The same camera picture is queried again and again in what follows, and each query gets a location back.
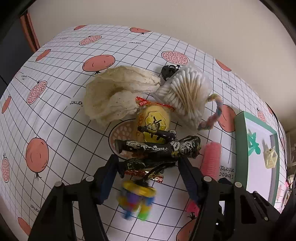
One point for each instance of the black hair clip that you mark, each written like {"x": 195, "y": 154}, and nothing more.
{"x": 168, "y": 71}

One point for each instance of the pomegranate print grid tablecloth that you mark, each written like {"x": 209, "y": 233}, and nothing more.
{"x": 46, "y": 136}

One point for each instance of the yellow rice cracker snack packet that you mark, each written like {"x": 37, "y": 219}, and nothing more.
{"x": 152, "y": 125}

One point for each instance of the orange wooden bed frame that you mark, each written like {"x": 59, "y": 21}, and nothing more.
{"x": 29, "y": 32}

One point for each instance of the colourful block toy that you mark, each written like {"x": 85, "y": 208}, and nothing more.
{"x": 135, "y": 197}

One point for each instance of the black gold action figure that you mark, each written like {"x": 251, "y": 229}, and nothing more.
{"x": 156, "y": 157}

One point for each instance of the cream hair claw clip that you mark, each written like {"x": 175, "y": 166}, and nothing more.
{"x": 270, "y": 158}

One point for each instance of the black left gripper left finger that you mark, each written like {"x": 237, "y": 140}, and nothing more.
{"x": 106, "y": 176}

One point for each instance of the cream lace scrunchie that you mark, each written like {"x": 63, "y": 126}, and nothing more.
{"x": 112, "y": 95}

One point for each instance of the teal rimmed white tray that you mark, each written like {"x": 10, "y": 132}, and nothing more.
{"x": 250, "y": 170}

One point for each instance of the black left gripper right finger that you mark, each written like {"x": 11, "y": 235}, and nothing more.
{"x": 192, "y": 178}

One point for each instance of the pink hair roller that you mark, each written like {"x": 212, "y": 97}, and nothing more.
{"x": 211, "y": 160}

